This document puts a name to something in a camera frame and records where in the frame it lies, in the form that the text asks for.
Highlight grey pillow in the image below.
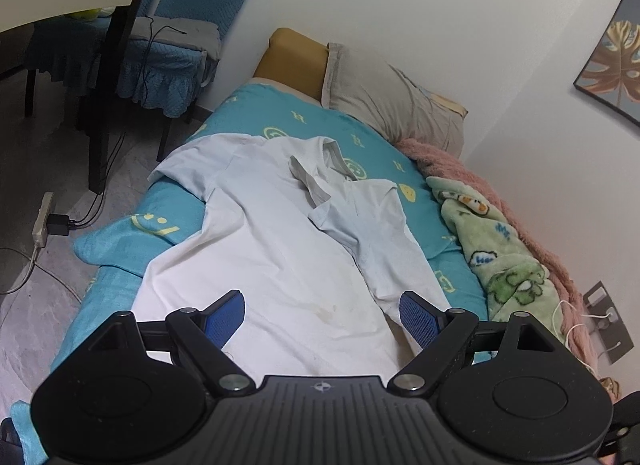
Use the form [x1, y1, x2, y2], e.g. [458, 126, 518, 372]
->
[321, 42, 468, 156]

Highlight yellow patterned pillow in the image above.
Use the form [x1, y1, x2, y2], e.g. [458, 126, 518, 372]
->
[425, 87, 469, 118]

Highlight black cable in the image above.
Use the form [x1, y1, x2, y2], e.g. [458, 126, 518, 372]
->
[70, 17, 189, 232]

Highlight green cartoon print blanket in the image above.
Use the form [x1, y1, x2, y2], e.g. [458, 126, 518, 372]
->
[425, 176, 572, 346]

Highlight mustard yellow pillow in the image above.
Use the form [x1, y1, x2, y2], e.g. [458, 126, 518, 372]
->
[252, 27, 331, 101]

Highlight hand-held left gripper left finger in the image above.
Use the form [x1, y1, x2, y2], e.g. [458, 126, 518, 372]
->
[75, 289, 257, 399]

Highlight pink fluffy blanket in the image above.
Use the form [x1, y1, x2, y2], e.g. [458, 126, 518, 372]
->
[397, 137, 622, 392]

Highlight black charger plug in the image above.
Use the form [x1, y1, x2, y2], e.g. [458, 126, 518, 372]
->
[48, 213, 76, 238]

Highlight white power strip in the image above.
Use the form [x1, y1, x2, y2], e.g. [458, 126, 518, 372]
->
[31, 191, 55, 249]

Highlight grey cloth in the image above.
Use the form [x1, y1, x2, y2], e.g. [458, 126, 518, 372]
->
[132, 16, 222, 58]

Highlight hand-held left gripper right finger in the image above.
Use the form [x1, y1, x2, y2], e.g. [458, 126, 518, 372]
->
[387, 291, 572, 397]

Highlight white floor cable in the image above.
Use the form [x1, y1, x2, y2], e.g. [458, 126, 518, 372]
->
[0, 244, 84, 304]

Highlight white shirt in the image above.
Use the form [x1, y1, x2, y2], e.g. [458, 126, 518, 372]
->
[132, 134, 454, 379]

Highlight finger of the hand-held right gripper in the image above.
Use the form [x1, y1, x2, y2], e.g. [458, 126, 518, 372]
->
[599, 385, 640, 465]

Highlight wall power socket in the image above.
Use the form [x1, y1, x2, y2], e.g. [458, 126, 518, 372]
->
[582, 281, 627, 364]

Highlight teal smiley print bed sheet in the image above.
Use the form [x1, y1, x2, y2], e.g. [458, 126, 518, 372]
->
[10, 82, 489, 465]

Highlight white charging cable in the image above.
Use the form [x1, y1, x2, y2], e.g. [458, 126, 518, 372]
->
[547, 299, 627, 372]

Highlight framed leaf wall picture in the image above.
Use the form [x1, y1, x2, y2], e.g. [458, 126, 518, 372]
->
[572, 0, 640, 126]

